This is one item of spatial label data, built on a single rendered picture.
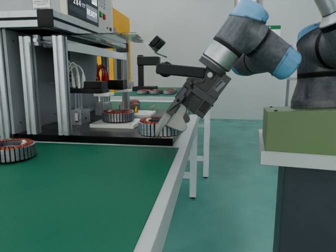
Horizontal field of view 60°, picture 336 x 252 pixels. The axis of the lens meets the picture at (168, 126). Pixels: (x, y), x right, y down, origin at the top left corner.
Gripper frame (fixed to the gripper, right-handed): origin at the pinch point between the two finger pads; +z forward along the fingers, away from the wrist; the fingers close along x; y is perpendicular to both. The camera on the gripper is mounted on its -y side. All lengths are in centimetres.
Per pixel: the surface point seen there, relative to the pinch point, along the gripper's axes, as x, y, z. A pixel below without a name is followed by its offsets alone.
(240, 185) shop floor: 174, 80, 44
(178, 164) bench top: -8.4, 8.7, 2.0
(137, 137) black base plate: 8.1, -3.4, 8.0
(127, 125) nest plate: 20.5, -9.4, 10.7
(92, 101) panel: 66, -36, 25
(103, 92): 26.1, -23.3, 8.1
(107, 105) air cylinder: 51, -25, 18
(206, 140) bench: 188, 35, 32
